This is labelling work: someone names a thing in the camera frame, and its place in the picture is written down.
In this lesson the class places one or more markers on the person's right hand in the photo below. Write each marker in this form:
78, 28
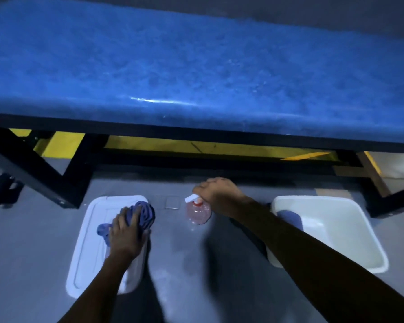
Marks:
220, 195

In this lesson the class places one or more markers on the pink spray bottle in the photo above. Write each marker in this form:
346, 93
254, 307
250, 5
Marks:
198, 211

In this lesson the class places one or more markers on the white plastic storage box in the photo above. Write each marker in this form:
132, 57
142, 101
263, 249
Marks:
340, 228

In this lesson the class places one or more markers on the blue padded bench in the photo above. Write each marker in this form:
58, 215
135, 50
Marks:
188, 63

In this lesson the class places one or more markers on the white box lid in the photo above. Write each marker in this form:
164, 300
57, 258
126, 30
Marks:
91, 245

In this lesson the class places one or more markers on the person's left forearm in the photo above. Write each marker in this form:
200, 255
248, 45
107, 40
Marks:
97, 289

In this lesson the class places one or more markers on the person's right forearm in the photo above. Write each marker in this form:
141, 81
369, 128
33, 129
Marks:
323, 265

